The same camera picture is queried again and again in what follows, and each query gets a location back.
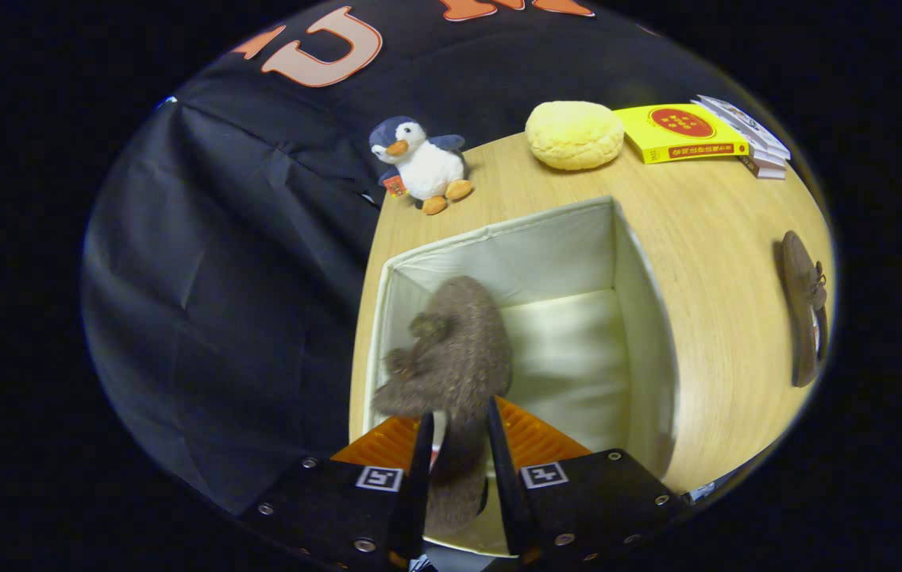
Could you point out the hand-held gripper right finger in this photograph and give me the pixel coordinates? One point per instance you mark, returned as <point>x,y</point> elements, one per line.
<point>508,492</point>

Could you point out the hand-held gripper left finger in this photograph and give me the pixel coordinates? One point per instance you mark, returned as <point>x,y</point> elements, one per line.
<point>418,492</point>

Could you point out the beige fabric storage box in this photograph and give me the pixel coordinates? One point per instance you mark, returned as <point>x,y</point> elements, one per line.
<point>570,357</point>

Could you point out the brown fuzzy shoe with bow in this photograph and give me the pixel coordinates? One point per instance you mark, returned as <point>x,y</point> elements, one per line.
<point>459,349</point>
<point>800,318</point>

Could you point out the black backdrop cloth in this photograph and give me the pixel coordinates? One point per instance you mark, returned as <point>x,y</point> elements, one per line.
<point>221,278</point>

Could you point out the penguin plush toy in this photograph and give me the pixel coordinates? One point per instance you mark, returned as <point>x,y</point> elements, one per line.
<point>427,167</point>

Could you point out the yellow bun-shaped cushion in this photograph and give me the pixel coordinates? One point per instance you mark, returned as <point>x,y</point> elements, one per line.
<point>574,135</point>

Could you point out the yellow book with red circle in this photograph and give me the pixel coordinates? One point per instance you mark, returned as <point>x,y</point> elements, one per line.
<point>677,127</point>

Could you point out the grey book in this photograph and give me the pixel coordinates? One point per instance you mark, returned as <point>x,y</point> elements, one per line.
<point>765,172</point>

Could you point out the white illustrated book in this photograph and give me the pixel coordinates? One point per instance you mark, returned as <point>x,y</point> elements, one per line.
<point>745,123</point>

